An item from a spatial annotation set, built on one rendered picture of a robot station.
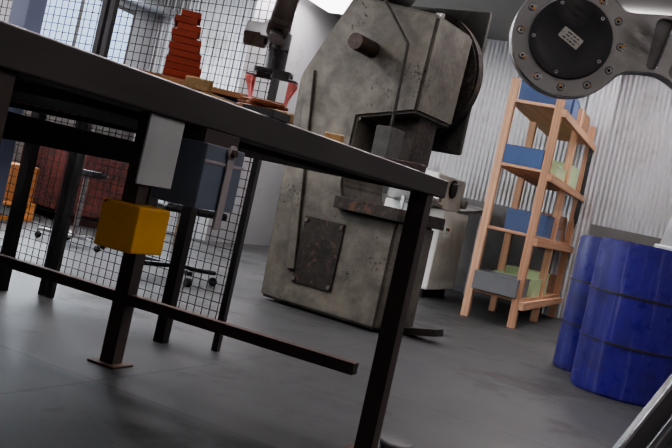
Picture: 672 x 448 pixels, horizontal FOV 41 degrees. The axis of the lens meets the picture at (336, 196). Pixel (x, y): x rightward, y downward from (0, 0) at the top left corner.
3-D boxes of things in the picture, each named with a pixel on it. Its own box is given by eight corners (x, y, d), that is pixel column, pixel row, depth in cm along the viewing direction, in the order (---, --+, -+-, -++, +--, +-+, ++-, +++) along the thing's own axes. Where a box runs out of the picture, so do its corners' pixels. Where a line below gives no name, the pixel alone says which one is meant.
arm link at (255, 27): (281, 34, 234) (289, 9, 238) (238, 25, 235) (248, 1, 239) (282, 62, 244) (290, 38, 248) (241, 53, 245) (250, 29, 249)
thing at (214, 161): (234, 232, 173) (255, 141, 173) (195, 228, 161) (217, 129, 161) (187, 220, 178) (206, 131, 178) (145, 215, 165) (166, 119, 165)
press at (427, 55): (463, 339, 630) (538, 1, 630) (412, 349, 530) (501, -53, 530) (303, 294, 684) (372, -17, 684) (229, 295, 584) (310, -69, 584)
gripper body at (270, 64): (256, 74, 248) (262, 48, 248) (292, 82, 247) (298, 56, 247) (252, 71, 242) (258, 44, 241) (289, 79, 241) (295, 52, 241)
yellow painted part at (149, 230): (162, 256, 155) (191, 122, 155) (130, 254, 147) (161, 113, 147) (125, 245, 158) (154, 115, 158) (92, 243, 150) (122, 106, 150)
